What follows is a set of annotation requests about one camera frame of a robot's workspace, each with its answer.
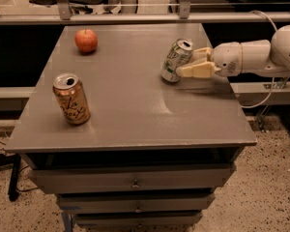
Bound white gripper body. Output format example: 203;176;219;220
211;42;242;77

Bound drawer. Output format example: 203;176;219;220
28;163;236;194
57;192;215;214
75;211;202;228

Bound grey metal railing frame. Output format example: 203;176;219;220
0;0;290;25

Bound red apple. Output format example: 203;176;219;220
74;29;98;53

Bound white cable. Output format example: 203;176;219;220
240;10;279;110

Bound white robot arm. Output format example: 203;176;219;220
176;25;290;78

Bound middle drawer front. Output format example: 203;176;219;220
57;192;215;214

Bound white green 7up can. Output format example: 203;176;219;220
160;39;193;83

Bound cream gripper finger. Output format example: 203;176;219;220
176;62;220;78
190;47;212;64

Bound bottom drawer front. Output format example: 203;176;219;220
75;211;202;228

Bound top drawer front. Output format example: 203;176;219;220
28;163;236;194

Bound grey drawer cabinet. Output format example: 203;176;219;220
3;23;258;230

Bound orange LaCroix can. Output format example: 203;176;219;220
53;72;91;125

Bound black cables on floor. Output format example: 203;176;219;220
0;129;40;203

